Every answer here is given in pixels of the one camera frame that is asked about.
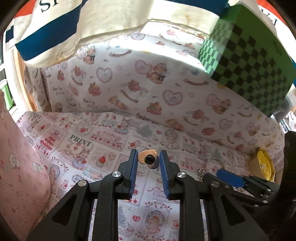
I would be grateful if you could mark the yellow cloth pouch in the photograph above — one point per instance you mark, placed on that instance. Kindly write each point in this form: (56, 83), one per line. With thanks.
(266, 164)

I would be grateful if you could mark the silver bangle with charm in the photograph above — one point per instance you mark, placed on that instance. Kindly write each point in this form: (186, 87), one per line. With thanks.
(212, 165)

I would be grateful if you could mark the gold octagonal jewelry box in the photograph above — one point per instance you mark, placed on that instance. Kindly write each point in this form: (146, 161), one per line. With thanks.
(254, 167)

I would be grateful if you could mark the green checkered box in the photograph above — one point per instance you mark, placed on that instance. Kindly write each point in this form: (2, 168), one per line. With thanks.
(243, 54)

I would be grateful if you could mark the striped canvas tote bag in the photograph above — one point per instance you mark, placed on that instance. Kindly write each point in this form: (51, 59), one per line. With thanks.
(48, 32)

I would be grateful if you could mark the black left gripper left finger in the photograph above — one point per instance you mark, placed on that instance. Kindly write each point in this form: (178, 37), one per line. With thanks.
(90, 206)

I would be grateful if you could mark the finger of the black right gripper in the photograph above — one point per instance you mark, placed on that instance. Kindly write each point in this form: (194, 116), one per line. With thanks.
(255, 186)

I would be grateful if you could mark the baby bear print cloth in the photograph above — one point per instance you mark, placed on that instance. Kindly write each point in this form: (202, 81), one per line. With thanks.
(155, 75)

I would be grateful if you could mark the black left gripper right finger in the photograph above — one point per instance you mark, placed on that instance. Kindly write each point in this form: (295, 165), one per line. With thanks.
(209, 209)

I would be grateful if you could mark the round bronze black earring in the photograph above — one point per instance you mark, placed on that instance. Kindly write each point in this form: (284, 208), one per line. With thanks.
(150, 158)

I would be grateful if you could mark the pink patterned pillow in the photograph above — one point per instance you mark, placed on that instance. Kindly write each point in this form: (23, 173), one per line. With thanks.
(25, 184)

